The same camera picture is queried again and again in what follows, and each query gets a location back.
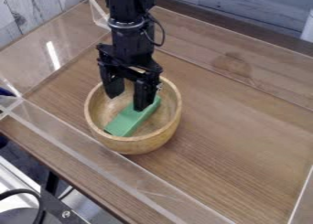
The black table leg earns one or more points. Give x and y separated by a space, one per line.
52 183

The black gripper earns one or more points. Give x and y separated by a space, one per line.
126 60

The black metal bracket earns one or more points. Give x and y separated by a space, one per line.
58 213

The clear acrylic tray walls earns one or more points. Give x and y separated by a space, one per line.
224 154

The brown wooden bowl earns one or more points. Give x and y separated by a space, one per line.
157 129

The green rectangular block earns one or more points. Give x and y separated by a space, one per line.
129 119

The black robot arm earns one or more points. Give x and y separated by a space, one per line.
130 15

